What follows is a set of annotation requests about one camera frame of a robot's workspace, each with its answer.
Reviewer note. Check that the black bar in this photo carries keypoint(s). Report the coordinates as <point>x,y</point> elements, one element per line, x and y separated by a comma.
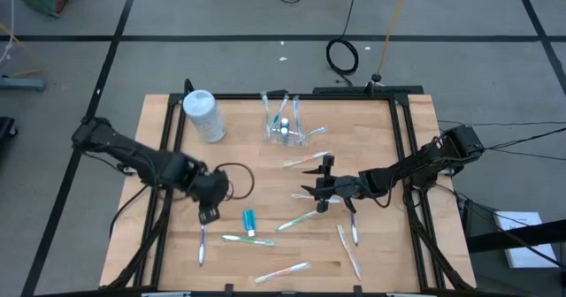
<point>508,235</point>

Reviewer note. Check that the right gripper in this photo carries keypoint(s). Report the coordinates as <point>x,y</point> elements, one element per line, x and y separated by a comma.
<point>338,187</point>

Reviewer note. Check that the white paper booklet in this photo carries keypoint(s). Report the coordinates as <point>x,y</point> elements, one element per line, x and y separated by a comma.
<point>530,258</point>

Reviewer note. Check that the grey metal foot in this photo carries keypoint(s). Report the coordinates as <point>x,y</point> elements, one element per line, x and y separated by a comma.
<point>22,85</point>

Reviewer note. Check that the black round knob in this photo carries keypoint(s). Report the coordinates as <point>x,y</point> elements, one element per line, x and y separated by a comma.
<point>376,77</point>

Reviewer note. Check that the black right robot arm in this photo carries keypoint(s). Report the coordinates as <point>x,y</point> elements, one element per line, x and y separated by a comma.
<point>398,173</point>

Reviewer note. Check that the scattered toothbrushes on table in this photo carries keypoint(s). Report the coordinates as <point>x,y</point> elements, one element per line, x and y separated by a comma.
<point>348,251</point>

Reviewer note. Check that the purple toothbrush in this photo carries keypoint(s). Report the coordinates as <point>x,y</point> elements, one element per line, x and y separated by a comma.
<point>354,230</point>
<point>202,244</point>

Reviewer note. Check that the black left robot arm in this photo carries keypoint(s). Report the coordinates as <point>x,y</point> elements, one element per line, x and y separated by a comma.
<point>132,155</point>

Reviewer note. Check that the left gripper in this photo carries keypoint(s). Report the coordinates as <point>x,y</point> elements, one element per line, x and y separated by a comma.
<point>211,186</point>

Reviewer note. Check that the blue toothbrush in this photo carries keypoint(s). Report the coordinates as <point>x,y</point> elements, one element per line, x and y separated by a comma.
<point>296,111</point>
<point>278,109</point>

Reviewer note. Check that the black equipment piece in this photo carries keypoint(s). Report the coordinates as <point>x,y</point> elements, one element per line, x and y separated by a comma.
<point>5,129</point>

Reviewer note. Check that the white wipes canister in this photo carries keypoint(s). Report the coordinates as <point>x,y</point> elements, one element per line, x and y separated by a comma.
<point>205,116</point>

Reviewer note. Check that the clear plastic organizer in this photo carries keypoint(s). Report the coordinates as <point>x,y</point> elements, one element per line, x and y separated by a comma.
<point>292,141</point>

